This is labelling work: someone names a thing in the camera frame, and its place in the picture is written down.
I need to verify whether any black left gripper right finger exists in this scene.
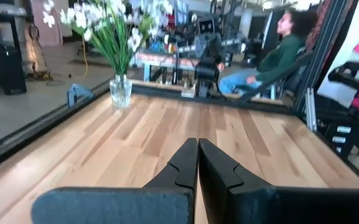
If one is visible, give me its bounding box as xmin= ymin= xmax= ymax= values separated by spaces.
xmin=198 ymin=138 xmax=359 ymax=224

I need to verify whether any black aluminium frame post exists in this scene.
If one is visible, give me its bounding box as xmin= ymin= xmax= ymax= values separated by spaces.
xmin=293 ymin=0 xmax=350 ymax=114

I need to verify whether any black floor box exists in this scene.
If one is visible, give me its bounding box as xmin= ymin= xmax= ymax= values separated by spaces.
xmin=0 ymin=42 xmax=28 ymax=95

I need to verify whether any black diagonal frame brace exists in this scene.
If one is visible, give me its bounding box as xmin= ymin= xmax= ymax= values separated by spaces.
xmin=240 ymin=52 xmax=311 ymax=103

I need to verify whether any silver metal bracket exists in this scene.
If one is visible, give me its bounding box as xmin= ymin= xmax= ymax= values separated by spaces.
xmin=304 ymin=88 xmax=319 ymax=132

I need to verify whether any yellow floor cable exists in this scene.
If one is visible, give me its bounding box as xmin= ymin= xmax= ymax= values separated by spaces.
xmin=80 ymin=36 xmax=90 ymax=80

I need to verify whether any white artificial flower bunch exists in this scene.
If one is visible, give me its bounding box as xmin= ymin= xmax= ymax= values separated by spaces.
xmin=42 ymin=0 xmax=127 ymax=78
xmin=113 ymin=0 xmax=175 ymax=78

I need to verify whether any black table edge rail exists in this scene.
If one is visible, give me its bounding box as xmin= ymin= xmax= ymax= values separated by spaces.
xmin=0 ymin=81 xmax=359 ymax=189

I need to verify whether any small clear glass vase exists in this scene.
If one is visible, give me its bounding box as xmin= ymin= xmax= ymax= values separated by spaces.
xmin=109 ymin=73 xmax=133 ymax=109

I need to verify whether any blue table clamp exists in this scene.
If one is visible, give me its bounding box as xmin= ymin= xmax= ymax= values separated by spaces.
xmin=66 ymin=83 xmax=95 ymax=109

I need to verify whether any cluttered background table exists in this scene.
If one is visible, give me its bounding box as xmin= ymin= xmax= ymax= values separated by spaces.
xmin=134 ymin=40 xmax=200 ymax=85

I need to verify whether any person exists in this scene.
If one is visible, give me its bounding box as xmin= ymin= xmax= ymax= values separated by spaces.
xmin=218 ymin=9 xmax=319 ymax=96

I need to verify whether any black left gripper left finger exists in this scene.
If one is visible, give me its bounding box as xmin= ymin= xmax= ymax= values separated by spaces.
xmin=31 ymin=138 xmax=198 ymax=224

